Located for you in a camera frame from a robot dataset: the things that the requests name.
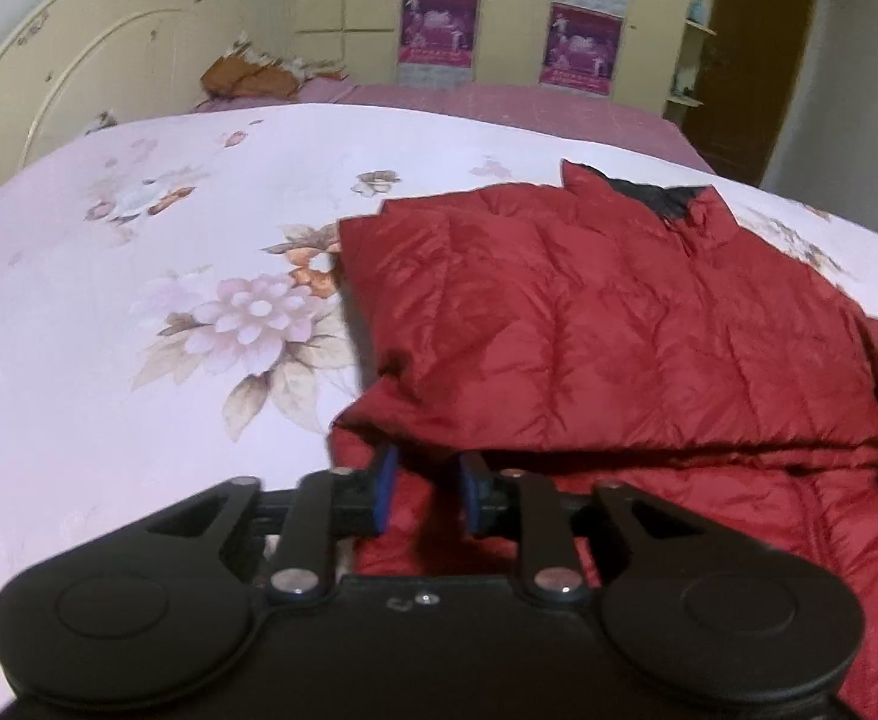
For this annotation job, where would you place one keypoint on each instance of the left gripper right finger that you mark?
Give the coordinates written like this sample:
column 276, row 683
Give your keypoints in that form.
column 527, row 510

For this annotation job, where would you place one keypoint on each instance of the brown wooden door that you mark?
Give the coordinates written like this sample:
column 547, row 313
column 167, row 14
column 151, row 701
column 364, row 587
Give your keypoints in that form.
column 745, row 83

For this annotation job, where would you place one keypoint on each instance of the lower left purple poster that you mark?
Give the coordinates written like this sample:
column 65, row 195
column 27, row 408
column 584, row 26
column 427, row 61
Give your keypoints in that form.
column 438, row 33

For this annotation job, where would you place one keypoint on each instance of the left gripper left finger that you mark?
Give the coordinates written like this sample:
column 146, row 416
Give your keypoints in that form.
column 310, row 520

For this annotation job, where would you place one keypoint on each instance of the floral white bed quilt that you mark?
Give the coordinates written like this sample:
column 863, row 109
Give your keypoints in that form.
column 176, row 343

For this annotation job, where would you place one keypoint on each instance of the lower right purple poster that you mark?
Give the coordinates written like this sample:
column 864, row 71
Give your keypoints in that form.
column 581, row 51

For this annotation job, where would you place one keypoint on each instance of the pink checked bed sheet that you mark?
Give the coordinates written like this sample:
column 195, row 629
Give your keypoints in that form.
column 536, row 108

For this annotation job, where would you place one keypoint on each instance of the red down jacket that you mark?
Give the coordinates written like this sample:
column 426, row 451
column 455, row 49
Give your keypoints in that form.
column 600, row 328

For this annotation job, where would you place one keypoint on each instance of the cream wardrobe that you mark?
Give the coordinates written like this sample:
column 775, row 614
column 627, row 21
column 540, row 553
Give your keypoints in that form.
column 363, row 37

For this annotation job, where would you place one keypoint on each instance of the cream rounded headboard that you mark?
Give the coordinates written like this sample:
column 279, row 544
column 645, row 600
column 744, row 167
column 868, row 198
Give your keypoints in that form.
column 76, row 66

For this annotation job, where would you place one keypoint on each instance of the cream corner shelf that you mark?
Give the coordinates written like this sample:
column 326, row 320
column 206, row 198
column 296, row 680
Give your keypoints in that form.
column 697, row 35

